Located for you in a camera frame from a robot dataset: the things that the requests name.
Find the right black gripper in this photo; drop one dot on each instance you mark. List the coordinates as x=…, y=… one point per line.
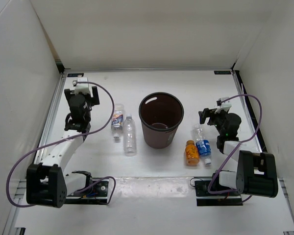
x=207, y=113

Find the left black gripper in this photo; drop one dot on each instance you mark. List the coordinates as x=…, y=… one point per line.
x=95, y=96

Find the orange juice bottle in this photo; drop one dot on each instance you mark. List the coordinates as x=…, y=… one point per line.
x=191, y=153

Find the clear unlabelled plastic bottle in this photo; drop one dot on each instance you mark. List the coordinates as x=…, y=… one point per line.
x=129, y=136

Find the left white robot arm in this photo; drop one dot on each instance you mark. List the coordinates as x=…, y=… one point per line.
x=46, y=183

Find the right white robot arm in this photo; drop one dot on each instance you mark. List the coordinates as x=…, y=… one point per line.
x=242, y=171

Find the dark red plastic bin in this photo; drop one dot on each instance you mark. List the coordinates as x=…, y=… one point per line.
x=160, y=114

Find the left blue corner sticker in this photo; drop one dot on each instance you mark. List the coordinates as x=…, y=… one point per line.
x=75, y=74

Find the blue corner sticker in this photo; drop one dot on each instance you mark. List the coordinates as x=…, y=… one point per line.
x=75, y=74
x=222, y=72

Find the right blue corner sticker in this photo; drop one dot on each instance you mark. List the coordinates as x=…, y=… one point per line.
x=222, y=72

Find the clear bottle blue orange label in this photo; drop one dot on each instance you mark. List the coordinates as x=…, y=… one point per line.
x=117, y=122

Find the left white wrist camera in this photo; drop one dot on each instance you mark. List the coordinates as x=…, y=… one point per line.
x=81, y=86

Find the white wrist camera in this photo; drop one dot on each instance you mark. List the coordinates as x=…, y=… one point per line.
x=224, y=103
x=81, y=86

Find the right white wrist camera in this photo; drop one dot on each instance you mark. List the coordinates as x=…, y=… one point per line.
x=224, y=103

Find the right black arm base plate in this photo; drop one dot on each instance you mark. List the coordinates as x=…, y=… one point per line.
x=206, y=199

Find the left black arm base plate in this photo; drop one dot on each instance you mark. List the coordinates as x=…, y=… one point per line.
x=96, y=196

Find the left aluminium frame rail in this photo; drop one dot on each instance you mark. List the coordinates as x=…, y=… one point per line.
x=9, y=228

